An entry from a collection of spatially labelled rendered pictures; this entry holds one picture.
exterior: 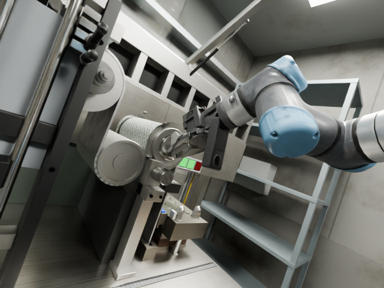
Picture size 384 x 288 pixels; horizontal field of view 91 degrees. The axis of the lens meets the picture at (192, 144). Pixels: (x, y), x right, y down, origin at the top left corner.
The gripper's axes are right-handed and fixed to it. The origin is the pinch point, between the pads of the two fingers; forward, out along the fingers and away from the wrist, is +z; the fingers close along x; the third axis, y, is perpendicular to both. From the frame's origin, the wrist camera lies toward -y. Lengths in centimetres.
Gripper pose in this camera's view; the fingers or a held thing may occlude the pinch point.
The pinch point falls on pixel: (173, 156)
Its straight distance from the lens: 53.3
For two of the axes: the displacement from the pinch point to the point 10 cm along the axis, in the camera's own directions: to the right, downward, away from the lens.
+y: -1.5, -8.6, 4.9
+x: -6.9, -2.7, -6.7
